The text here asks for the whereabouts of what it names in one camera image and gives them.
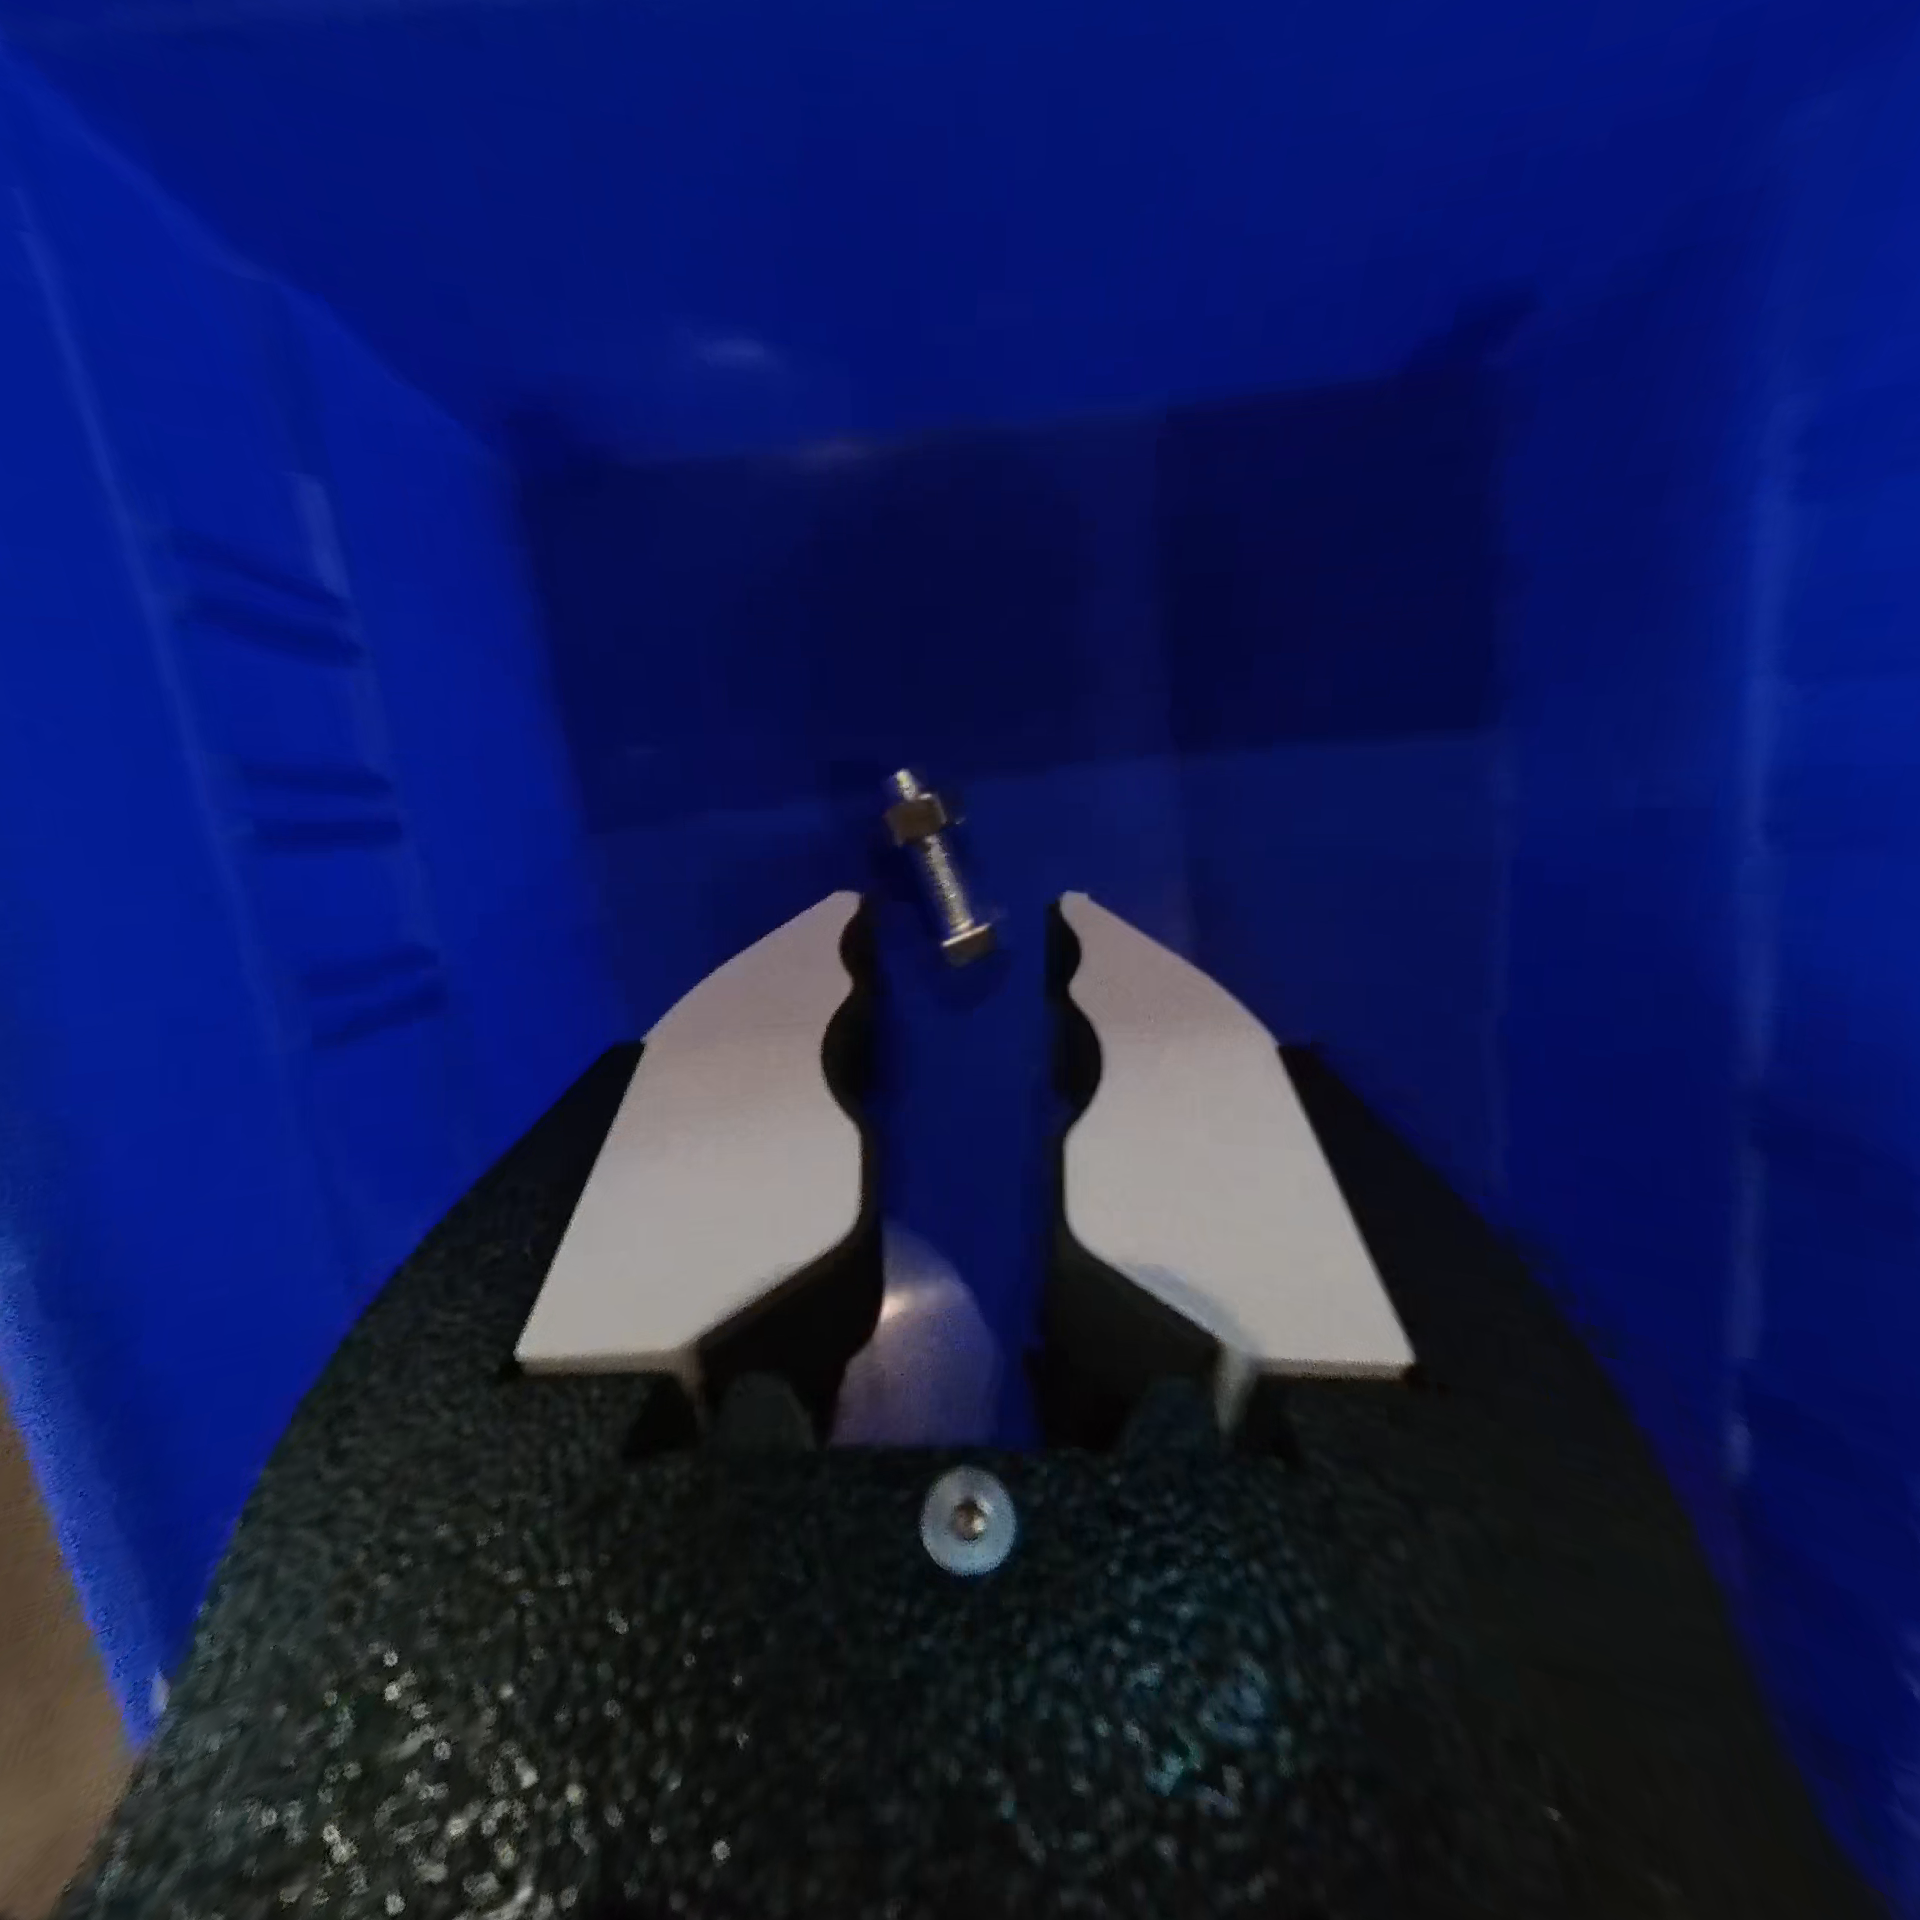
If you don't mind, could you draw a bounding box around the blue plastic bin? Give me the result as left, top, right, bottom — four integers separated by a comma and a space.
0, 0, 1920, 1920

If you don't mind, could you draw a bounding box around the silver hex bolt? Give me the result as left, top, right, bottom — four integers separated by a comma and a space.
888, 767, 1002, 971

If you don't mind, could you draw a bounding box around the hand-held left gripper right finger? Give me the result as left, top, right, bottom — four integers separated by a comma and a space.
1037, 891, 1422, 1452

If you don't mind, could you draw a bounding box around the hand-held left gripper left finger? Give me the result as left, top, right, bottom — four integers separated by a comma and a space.
513, 891, 875, 1446

